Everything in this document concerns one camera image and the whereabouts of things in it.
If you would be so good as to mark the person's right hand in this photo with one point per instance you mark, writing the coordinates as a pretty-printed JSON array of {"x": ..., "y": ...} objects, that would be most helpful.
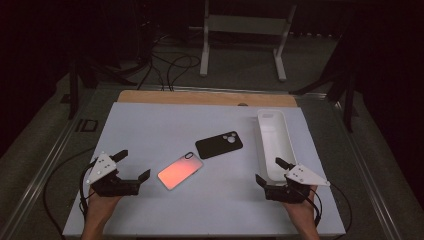
[{"x": 303, "y": 211}]

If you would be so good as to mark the white plastic bin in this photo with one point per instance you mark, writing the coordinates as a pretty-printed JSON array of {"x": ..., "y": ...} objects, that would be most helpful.
[{"x": 275, "y": 140}]

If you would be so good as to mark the pink iridescent phone case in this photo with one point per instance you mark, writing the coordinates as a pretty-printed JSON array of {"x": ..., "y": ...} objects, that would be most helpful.
[{"x": 180, "y": 171}]

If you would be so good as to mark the wooden table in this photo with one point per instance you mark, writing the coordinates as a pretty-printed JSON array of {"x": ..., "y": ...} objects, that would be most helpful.
[{"x": 200, "y": 98}]

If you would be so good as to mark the black tripod stand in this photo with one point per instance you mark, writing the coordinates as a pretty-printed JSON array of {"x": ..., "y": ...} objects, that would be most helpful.
[
  {"x": 348, "y": 100},
  {"x": 74, "y": 90}
]

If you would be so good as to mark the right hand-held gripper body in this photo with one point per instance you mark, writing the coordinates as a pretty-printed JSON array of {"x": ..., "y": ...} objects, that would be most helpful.
[{"x": 301, "y": 175}]

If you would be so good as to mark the black phone case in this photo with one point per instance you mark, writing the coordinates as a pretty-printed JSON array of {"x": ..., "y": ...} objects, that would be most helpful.
[{"x": 216, "y": 145}]

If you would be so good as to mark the black rectangular floor bracket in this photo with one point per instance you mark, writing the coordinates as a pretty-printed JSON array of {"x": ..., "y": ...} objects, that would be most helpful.
[{"x": 86, "y": 125}]

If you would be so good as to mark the white table cover board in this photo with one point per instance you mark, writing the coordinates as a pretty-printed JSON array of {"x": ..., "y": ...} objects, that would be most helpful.
[{"x": 200, "y": 206}]

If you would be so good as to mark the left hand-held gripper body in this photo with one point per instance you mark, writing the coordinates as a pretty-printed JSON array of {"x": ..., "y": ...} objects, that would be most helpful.
[{"x": 101, "y": 168}]

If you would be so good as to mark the white metal stand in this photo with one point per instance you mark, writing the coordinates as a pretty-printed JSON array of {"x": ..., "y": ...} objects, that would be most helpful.
[{"x": 246, "y": 25}]

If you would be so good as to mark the person's left hand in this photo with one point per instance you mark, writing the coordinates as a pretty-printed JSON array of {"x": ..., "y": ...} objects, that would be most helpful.
[{"x": 100, "y": 205}]

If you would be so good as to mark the metal floor rail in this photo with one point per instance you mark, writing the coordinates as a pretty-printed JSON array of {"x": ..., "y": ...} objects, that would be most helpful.
[
  {"x": 43, "y": 170},
  {"x": 370, "y": 180}
]

